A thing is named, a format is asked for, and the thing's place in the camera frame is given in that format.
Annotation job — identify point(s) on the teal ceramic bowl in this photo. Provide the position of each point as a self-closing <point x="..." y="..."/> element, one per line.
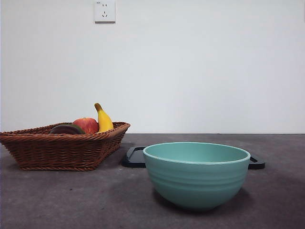
<point x="197" y="181"/>

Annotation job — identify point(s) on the black rectangular tray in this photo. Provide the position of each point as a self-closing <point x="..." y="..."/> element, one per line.
<point x="133" y="158"/>

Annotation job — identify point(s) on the yellow banana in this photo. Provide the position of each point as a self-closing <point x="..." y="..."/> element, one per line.
<point x="104" y="121"/>

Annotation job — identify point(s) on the red apple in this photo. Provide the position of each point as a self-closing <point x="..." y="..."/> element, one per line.
<point x="87" y="125"/>

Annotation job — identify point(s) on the green mango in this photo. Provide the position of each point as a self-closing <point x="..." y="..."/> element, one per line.
<point x="81" y="130"/>

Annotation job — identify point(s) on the brown wicker basket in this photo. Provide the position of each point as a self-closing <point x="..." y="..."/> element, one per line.
<point x="59" y="152"/>

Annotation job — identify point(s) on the white wall socket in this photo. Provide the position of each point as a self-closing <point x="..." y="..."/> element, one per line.
<point x="104" y="12"/>

